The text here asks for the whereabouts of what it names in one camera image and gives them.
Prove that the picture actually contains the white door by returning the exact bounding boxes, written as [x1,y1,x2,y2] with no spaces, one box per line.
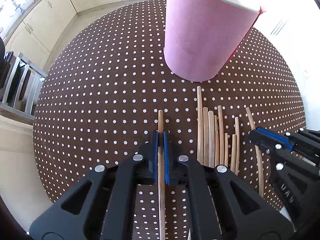
[254,0,319,130]

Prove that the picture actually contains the metal storage rack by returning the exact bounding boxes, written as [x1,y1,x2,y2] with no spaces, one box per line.
[1,53,47,120]

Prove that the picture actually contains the pink cylindrical holder cup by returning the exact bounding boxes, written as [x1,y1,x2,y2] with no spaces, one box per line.
[164,0,263,82]

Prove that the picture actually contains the brown polka dot tablecloth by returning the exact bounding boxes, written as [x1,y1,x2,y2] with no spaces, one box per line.
[32,0,307,240]

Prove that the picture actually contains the lower kitchen cabinets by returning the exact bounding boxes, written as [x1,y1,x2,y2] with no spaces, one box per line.
[4,0,130,68]

